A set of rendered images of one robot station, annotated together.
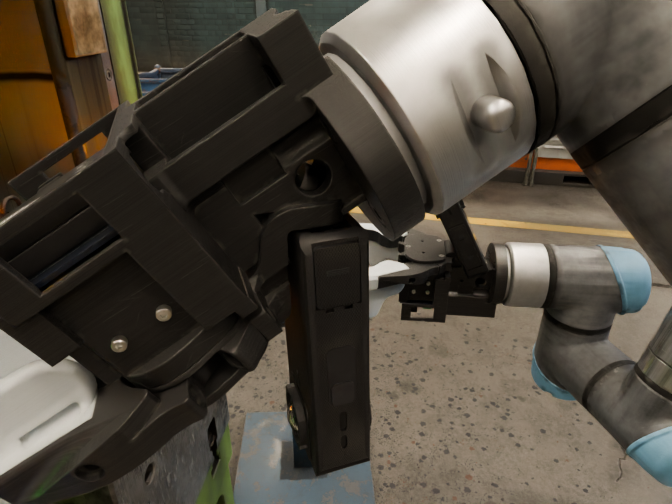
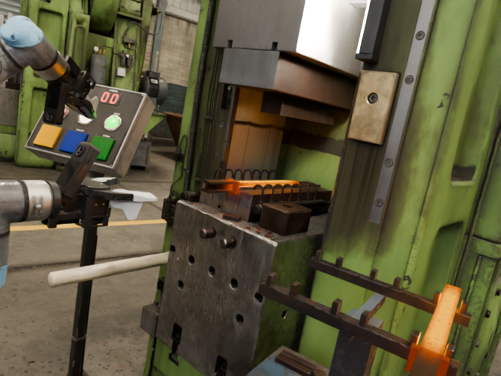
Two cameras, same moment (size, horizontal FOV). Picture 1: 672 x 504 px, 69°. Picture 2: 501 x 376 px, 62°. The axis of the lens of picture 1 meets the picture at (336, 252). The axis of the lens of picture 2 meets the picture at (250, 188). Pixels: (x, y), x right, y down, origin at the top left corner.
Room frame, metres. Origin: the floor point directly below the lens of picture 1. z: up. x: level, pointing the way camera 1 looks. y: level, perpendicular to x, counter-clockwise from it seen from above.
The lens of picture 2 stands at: (1.22, -0.62, 1.21)
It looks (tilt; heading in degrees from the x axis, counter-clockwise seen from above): 10 degrees down; 123
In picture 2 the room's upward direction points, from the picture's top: 11 degrees clockwise
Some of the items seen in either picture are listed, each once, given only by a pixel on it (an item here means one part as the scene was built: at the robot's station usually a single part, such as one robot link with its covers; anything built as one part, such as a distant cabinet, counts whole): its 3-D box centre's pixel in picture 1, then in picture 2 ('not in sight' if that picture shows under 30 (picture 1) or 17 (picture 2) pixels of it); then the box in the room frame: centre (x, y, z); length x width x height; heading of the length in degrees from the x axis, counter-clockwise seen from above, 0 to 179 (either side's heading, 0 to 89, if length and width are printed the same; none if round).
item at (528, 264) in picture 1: (517, 273); (35, 201); (0.50, -0.21, 0.98); 0.08 x 0.05 x 0.08; 174
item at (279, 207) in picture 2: not in sight; (285, 217); (0.72, 0.35, 0.95); 0.12 x 0.08 x 0.06; 83
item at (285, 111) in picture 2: not in sight; (300, 109); (0.59, 0.56, 1.24); 0.30 x 0.07 x 0.06; 83
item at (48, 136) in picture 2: not in sight; (48, 136); (-0.09, 0.14, 1.01); 0.07 x 0.05 x 0.07; 18
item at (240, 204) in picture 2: not in sight; (270, 194); (0.56, 0.52, 0.96); 0.42 x 0.20 x 0.09; 83
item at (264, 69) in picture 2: not in sight; (292, 80); (0.56, 0.52, 1.32); 0.42 x 0.20 x 0.10; 83
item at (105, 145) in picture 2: not in sight; (101, 148); (0.10, 0.21, 1.01); 0.07 x 0.05 x 0.07; 18
